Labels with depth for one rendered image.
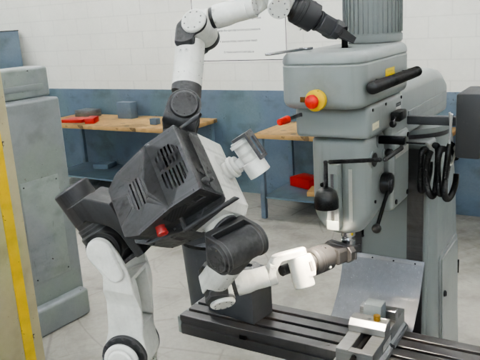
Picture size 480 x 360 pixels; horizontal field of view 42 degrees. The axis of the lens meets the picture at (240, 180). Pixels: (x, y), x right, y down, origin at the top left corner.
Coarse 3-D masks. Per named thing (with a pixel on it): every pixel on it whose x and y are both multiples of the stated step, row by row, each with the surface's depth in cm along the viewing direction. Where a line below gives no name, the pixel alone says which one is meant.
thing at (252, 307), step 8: (248, 264) 231; (256, 264) 230; (264, 288) 229; (240, 296) 227; (248, 296) 225; (256, 296) 226; (264, 296) 230; (240, 304) 228; (248, 304) 226; (256, 304) 226; (264, 304) 230; (224, 312) 235; (232, 312) 232; (240, 312) 229; (248, 312) 227; (256, 312) 227; (264, 312) 231; (248, 320) 227; (256, 320) 228
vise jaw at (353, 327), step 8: (352, 320) 204; (360, 320) 203; (368, 320) 202; (384, 320) 201; (352, 328) 203; (360, 328) 202; (368, 328) 200; (376, 328) 199; (384, 328) 198; (384, 336) 198
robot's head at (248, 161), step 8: (240, 144) 169; (248, 144) 171; (240, 152) 171; (248, 152) 170; (232, 160) 172; (240, 160) 172; (248, 160) 170; (256, 160) 170; (264, 160) 172; (232, 168) 172; (240, 168) 172; (248, 168) 171; (256, 168) 170; (264, 168) 171; (256, 176) 170
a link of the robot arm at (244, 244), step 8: (232, 232) 165; (240, 232) 164; (248, 232) 164; (256, 232) 165; (224, 240) 161; (232, 240) 161; (240, 240) 162; (248, 240) 163; (256, 240) 164; (232, 248) 160; (240, 248) 161; (248, 248) 162; (256, 248) 164; (232, 256) 159; (240, 256) 161; (248, 256) 163; (240, 264) 162; (232, 272) 170; (240, 272) 172
